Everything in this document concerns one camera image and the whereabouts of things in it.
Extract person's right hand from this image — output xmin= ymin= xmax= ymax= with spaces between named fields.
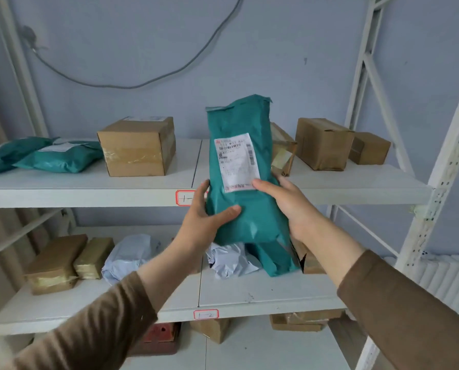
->
xmin=251 ymin=173 xmax=327 ymax=244

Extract person's left hand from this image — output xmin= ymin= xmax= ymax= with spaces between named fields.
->
xmin=172 ymin=179 xmax=242 ymax=261

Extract tall green mailer bag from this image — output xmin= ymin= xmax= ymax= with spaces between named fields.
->
xmin=206 ymin=94 xmax=292 ymax=247

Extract person's left forearm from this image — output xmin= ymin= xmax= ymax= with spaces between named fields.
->
xmin=0 ymin=243 xmax=205 ymax=370

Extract person's right forearm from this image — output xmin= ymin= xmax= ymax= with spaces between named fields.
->
xmin=297 ymin=221 xmax=459 ymax=370

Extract crumpled white mailer bag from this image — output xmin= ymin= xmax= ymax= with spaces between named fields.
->
xmin=206 ymin=243 xmax=261 ymax=280

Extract narrow cardboard box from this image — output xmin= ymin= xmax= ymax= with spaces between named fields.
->
xmin=270 ymin=122 xmax=298 ymax=177

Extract brown taped cardboard box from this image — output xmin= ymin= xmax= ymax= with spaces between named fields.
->
xmin=294 ymin=118 xmax=356 ymax=172

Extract torn cardboard box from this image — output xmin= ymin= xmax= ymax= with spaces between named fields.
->
xmin=290 ymin=236 xmax=327 ymax=275

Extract white metal shelf rack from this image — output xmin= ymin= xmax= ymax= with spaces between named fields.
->
xmin=0 ymin=0 xmax=459 ymax=370

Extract smooth white mailer bag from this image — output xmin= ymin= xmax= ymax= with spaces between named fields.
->
xmin=101 ymin=233 xmax=163 ymax=286

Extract small brown cardboard box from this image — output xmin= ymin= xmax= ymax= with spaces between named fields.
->
xmin=348 ymin=132 xmax=391 ymax=165

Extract large cardboard box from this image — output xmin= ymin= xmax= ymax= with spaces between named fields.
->
xmin=97 ymin=116 xmax=176 ymax=178

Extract small tape-wrapped cardboard box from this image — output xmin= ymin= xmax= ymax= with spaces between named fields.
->
xmin=73 ymin=237 xmax=115 ymax=280

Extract red box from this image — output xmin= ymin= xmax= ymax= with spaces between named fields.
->
xmin=130 ymin=322 xmax=182 ymax=357

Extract flat tape-wrapped cardboard box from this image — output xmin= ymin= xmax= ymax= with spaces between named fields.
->
xmin=24 ymin=234 xmax=88 ymax=296

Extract white radiator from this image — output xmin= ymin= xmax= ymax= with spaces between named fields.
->
xmin=383 ymin=253 xmax=459 ymax=317

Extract grey wall cable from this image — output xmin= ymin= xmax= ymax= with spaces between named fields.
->
xmin=21 ymin=0 xmax=246 ymax=90

